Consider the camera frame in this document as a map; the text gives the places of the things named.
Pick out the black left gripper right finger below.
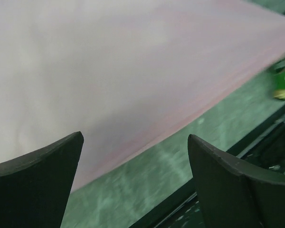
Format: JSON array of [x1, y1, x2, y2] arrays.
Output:
[[188, 134, 285, 228]]

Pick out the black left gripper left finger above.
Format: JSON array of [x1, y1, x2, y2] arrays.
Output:
[[0, 132, 84, 228]]

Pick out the pink t-shirt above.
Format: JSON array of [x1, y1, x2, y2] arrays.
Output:
[[0, 0, 285, 189]]

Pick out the green glass bottle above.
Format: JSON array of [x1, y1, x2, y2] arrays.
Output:
[[270, 57, 285, 100]]

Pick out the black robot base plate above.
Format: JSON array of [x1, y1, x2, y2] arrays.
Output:
[[133, 105, 285, 228]]

